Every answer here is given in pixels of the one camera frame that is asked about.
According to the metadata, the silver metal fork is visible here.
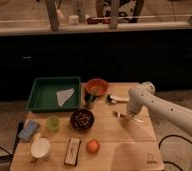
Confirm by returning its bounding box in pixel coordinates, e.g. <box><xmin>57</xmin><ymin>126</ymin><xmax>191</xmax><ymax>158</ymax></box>
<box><xmin>113</xmin><ymin>111</ymin><xmax>143</xmax><ymax>123</ymax></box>

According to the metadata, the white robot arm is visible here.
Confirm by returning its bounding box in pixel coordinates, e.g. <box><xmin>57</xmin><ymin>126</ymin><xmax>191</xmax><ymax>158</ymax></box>
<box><xmin>127</xmin><ymin>82</ymin><xmax>192</xmax><ymax>171</ymax></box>

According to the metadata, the green plastic cup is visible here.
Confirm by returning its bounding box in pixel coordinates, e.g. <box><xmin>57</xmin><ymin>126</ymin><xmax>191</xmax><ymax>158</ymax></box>
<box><xmin>45</xmin><ymin>116</ymin><xmax>60</xmax><ymax>132</ymax></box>

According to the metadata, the white cup on shelf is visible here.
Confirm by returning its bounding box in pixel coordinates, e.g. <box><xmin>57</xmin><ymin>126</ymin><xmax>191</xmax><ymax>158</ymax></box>
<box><xmin>69</xmin><ymin>15</ymin><xmax>79</xmax><ymax>25</ymax></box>

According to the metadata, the white paper cup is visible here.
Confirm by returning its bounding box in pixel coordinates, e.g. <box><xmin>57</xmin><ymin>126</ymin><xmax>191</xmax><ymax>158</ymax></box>
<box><xmin>30</xmin><ymin>138</ymin><xmax>51</xmax><ymax>160</ymax></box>

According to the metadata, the orange plastic bowl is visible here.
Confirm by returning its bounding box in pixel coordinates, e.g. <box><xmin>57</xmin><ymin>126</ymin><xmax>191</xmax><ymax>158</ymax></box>
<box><xmin>84</xmin><ymin>78</ymin><xmax>109</xmax><ymax>96</ymax></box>

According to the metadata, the white folded paper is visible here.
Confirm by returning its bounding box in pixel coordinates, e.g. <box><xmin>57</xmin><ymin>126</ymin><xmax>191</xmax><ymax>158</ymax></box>
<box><xmin>56</xmin><ymin>88</ymin><xmax>74</xmax><ymax>107</ymax></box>

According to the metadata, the dark bowl with food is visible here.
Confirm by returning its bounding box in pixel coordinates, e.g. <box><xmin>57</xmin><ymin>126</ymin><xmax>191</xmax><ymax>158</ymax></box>
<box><xmin>70</xmin><ymin>109</ymin><xmax>94</xmax><ymax>131</ymax></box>

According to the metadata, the green plastic tray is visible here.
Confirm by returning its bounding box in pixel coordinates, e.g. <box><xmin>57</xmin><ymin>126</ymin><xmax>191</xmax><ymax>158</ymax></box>
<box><xmin>27</xmin><ymin>77</ymin><xmax>81</xmax><ymax>113</ymax></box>

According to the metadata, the orange fruit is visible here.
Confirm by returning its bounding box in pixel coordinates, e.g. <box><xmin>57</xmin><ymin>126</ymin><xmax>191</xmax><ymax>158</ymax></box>
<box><xmin>86</xmin><ymin>139</ymin><xmax>100</xmax><ymax>154</ymax></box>

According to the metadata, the rectangular brown box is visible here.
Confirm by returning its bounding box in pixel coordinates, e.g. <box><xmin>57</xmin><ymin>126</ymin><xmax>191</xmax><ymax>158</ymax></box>
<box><xmin>64</xmin><ymin>138</ymin><xmax>81</xmax><ymax>166</ymax></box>

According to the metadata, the blue sponge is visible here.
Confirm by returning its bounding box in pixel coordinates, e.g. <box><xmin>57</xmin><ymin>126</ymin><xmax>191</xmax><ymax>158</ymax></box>
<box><xmin>18</xmin><ymin>120</ymin><xmax>39</xmax><ymax>142</ymax></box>

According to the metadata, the white handled dish brush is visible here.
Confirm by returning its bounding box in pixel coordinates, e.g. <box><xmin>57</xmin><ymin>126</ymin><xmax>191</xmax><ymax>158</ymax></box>
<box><xmin>107</xmin><ymin>94</ymin><xmax>129</xmax><ymax>104</ymax></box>

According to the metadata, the black cable left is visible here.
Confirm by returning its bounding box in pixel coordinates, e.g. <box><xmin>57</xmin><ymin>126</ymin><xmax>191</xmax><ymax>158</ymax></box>
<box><xmin>0</xmin><ymin>121</ymin><xmax>25</xmax><ymax>158</ymax></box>

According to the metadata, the black cable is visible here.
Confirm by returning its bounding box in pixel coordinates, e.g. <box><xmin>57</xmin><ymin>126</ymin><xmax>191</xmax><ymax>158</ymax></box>
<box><xmin>0</xmin><ymin>121</ymin><xmax>25</xmax><ymax>158</ymax></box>
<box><xmin>158</xmin><ymin>133</ymin><xmax>192</xmax><ymax>171</ymax></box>

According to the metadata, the black cable right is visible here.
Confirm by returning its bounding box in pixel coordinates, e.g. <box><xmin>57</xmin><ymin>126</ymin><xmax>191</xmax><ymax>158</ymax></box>
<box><xmin>158</xmin><ymin>133</ymin><xmax>192</xmax><ymax>171</ymax></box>

